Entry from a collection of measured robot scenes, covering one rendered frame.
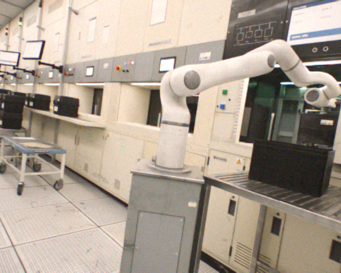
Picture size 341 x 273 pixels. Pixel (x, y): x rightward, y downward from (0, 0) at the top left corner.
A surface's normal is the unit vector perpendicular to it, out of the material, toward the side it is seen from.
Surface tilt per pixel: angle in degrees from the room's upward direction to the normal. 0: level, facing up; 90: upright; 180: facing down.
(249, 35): 90
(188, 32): 90
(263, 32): 90
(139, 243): 90
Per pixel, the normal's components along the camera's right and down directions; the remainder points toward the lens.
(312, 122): -0.77, 0.02
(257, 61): -0.30, 0.17
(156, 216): -0.02, 0.07
